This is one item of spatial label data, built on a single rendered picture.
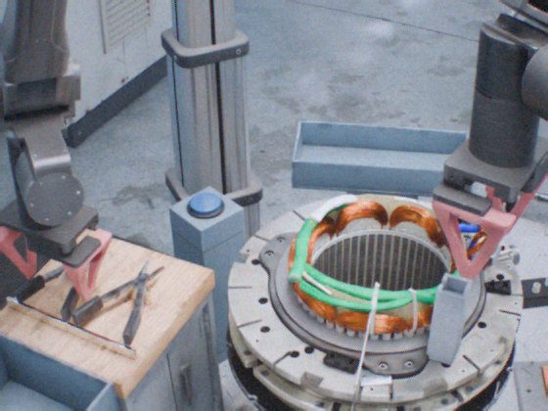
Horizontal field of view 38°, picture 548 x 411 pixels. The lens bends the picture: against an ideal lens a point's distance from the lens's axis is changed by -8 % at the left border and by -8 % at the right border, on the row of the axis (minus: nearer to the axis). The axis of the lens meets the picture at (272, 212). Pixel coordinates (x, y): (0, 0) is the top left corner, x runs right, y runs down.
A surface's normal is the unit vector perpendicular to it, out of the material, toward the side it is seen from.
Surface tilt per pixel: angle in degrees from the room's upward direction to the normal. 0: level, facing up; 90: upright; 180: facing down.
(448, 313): 90
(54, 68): 115
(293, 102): 0
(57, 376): 90
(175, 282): 0
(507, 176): 5
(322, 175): 90
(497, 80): 85
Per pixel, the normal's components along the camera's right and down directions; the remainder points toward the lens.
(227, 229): 0.67, 0.44
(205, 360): 0.90, 0.25
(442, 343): -0.44, 0.55
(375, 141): -0.13, 0.60
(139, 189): -0.02, -0.80
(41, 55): 0.35, 0.84
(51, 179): 0.42, 0.53
